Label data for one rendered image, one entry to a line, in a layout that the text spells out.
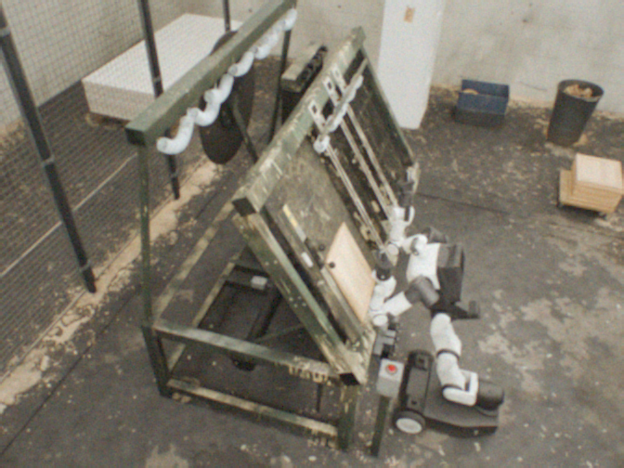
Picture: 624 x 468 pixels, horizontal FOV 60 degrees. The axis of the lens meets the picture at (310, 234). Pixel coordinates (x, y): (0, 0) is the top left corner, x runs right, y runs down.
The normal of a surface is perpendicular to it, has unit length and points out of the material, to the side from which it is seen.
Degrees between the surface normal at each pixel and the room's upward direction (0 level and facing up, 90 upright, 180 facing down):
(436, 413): 0
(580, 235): 0
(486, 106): 90
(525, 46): 90
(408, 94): 90
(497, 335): 0
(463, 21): 90
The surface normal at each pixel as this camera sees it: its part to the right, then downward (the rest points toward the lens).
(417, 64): -0.33, 0.61
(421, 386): 0.02, -0.76
